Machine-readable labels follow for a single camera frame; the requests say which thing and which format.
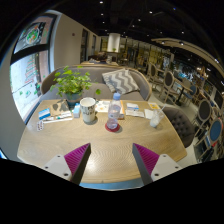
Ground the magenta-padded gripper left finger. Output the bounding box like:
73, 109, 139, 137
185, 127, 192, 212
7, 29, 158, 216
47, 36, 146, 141
41, 142, 93, 186

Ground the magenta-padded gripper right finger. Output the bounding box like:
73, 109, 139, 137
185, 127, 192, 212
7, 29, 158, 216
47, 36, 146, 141
131, 142, 183, 186

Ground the clear blue-capped water bottle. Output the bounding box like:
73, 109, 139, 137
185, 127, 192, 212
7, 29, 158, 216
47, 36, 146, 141
106, 92, 123, 131

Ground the clear plastic cup with straw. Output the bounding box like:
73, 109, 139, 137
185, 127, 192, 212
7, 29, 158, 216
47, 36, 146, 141
149, 104, 167, 129

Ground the white tube with green cap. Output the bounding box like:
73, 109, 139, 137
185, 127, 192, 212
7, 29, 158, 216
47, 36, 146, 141
42, 114, 74, 125

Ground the flat round red coaster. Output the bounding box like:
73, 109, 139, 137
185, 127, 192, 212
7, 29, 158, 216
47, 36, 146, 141
104, 122, 121, 133

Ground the dark grey tufted armchair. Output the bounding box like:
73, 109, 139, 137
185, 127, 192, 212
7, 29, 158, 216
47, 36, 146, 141
161, 105, 196, 149

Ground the white printed leaflet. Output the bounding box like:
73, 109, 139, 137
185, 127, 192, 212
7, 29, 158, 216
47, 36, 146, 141
125, 108, 146, 119

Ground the silver pill blister pack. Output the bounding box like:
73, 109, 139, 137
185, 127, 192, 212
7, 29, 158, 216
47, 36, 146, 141
35, 119, 45, 132

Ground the light blue upright carton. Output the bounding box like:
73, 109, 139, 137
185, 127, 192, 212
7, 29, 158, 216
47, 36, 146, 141
72, 103, 82, 119

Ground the white lettered mug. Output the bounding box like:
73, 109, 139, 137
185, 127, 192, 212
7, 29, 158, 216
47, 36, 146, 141
79, 96, 98, 124

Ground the yellow square card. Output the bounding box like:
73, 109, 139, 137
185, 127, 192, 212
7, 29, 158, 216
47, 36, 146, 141
148, 102, 161, 111

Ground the bright blue small box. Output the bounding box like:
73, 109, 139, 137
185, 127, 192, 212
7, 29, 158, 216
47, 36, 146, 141
38, 108, 52, 121

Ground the blue and white flat box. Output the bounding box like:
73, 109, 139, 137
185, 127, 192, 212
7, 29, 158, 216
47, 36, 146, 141
126, 102, 140, 111

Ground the printed white paper sheet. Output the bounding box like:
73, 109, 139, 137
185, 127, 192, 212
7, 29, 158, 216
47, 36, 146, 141
94, 100, 111, 114

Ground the green potted plant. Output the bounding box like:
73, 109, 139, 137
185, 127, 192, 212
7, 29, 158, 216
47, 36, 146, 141
49, 65, 102, 106

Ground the group of oval-backed chairs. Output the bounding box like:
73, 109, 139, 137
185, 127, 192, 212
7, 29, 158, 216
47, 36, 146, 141
144, 61, 224, 164

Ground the grey curved sofa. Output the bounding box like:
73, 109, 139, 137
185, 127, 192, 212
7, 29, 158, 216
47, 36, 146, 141
40, 63, 153, 103

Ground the grey white chevron cushion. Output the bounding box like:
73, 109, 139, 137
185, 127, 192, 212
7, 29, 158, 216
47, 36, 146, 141
101, 68, 141, 95

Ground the group of ceiling spotlights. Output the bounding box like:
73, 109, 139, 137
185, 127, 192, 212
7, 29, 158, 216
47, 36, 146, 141
98, 0, 188, 46

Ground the framed colourful wall poster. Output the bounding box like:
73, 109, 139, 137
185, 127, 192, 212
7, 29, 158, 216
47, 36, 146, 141
14, 21, 52, 54

